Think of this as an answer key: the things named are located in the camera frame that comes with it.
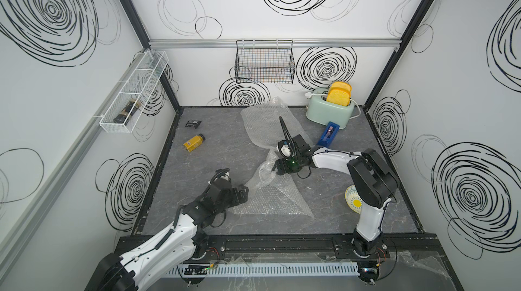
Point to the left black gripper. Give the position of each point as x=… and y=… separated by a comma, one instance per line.
x=243, y=195

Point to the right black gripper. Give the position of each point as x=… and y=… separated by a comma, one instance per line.
x=281, y=167

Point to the bubble wrap sheet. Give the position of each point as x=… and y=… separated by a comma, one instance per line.
x=272, y=194
x=263, y=126

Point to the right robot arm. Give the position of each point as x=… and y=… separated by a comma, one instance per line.
x=374, y=181

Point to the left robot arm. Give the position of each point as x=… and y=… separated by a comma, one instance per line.
x=183, y=239

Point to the crumpled bubble wrap sheet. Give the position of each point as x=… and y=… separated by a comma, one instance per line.
x=263, y=126

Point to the blue tape dispenser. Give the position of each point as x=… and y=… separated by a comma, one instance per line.
x=328, y=135

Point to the mint green toaster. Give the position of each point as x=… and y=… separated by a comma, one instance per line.
x=323, y=112

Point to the yellow bottle black cap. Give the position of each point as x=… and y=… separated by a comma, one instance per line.
x=194, y=142

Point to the front yellow sponge toast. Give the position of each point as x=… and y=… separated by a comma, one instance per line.
x=339, y=97

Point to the yellow sponge toast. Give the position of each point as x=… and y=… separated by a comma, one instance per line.
x=339, y=97
x=339, y=85

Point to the yellow green patterned bowl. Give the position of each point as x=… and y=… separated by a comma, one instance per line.
x=353, y=200

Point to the rear yellow sponge toast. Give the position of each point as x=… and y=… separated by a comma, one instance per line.
x=339, y=85

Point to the small black clip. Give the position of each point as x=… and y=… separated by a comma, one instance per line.
x=193, y=124

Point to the dark bottle in shelf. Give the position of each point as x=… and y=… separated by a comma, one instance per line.
x=127, y=112

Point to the black front mounting rail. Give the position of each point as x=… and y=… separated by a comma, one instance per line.
x=314, y=242

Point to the white slotted cable duct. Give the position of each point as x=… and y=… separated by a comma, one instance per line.
x=296, y=269

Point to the black wire wall basket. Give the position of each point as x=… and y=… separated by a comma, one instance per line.
x=264, y=61

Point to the white wire wall shelf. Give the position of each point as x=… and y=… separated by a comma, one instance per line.
x=145, y=73

